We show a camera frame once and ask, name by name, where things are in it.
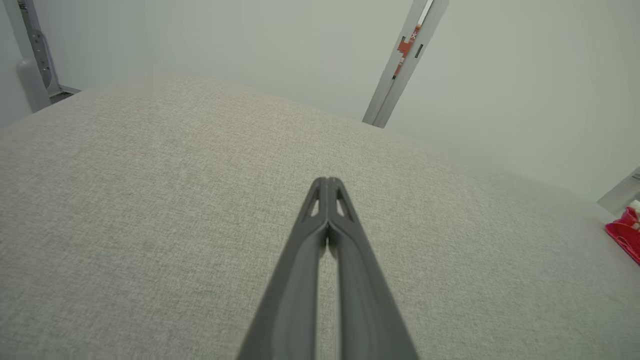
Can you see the red basketball jersey white trim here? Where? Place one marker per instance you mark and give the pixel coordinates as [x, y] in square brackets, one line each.
[627, 237]

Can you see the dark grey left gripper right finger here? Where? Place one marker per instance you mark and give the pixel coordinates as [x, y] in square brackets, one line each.
[365, 300]

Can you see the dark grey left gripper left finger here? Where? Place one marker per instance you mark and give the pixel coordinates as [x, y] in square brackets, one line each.
[290, 300]

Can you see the grey partition post orange sticker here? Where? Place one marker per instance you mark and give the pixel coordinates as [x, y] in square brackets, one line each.
[395, 85]

